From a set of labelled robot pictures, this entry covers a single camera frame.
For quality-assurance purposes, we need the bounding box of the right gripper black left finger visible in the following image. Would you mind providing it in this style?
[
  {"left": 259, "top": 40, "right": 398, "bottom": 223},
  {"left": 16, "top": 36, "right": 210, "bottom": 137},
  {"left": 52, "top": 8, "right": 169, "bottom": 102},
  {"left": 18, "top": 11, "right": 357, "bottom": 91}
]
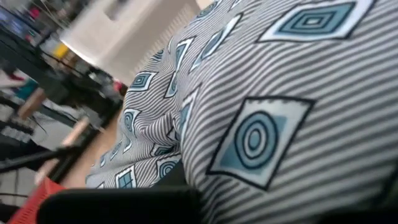
[{"left": 36, "top": 163, "right": 206, "bottom": 224}]

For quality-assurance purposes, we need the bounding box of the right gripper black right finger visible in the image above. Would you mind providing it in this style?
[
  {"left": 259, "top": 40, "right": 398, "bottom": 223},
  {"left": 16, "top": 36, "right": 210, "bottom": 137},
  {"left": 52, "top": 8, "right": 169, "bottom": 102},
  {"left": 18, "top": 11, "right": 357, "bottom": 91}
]
[{"left": 313, "top": 167, "right": 398, "bottom": 224}]

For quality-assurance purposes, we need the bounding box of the grey blue patterned cloth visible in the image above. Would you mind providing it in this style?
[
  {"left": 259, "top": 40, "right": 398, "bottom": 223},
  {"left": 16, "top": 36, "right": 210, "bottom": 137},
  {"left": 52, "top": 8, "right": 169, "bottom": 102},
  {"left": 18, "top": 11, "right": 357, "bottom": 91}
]
[{"left": 85, "top": 0, "right": 398, "bottom": 224}]

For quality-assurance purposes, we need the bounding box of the small orange plastic basket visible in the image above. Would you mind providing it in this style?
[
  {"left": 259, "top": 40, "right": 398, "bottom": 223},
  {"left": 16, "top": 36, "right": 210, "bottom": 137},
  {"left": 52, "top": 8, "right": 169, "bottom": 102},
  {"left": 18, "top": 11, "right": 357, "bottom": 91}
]
[{"left": 7, "top": 177, "right": 67, "bottom": 224}]

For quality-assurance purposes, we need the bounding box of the large white perforated basket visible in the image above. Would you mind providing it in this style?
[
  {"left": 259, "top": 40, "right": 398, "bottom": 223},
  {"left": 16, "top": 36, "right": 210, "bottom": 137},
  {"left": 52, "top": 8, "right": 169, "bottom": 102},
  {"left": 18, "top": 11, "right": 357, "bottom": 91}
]
[{"left": 58, "top": 0, "right": 201, "bottom": 86}]

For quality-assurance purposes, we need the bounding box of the black aluminium table frame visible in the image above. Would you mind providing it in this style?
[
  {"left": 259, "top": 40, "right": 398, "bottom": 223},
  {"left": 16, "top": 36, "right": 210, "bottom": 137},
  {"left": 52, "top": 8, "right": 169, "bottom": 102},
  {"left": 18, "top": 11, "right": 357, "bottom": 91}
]
[{"left": 0, "top": 144, "right": 83, "bottom": 174}]

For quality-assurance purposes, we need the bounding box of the red cable connector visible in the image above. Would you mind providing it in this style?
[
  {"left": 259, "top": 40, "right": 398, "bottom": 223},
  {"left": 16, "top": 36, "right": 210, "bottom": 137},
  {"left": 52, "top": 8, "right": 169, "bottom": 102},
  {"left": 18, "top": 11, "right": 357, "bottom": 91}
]
[{"left": 113, "top": 80, "right": 127, "bottom": 96}]

